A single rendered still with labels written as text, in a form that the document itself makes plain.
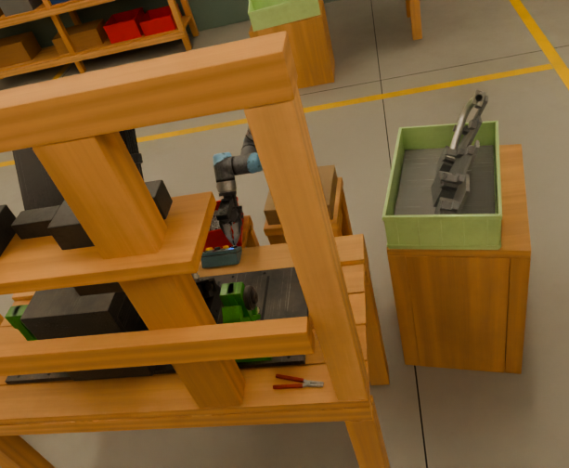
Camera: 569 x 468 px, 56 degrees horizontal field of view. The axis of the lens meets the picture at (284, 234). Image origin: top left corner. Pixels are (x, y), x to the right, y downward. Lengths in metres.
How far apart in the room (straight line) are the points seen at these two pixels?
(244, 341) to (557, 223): 2.41
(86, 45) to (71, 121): 6.44
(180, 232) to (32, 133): 0.38
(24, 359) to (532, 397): 2.03
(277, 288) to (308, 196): 0.92
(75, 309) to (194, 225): 0.59
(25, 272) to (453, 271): 1.52
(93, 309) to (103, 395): 0.39
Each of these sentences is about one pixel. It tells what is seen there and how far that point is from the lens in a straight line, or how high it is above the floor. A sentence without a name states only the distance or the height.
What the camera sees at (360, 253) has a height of 0.90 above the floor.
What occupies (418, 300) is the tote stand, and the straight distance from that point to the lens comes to 2.35.
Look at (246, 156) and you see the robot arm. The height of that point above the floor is 1.21.
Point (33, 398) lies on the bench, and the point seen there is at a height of 0.88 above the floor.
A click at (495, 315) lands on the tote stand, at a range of 2.40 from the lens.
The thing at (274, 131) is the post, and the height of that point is 1.80.
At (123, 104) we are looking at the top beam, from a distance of 1.03.
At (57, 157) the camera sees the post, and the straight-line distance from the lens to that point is 1.15.
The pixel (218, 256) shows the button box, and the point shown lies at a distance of 2.10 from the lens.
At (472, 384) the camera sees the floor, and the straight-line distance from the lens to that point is 2.69.
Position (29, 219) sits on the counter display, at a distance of 1.50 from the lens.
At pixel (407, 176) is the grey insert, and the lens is 2.39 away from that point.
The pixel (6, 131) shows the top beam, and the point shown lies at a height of 1.89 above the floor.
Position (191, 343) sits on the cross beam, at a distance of 1.40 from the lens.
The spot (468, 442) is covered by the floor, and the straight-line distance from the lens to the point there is 2.55.
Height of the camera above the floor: 2.28
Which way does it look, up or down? 40 degrees down
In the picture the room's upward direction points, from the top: 18 degrees counter-clockwise
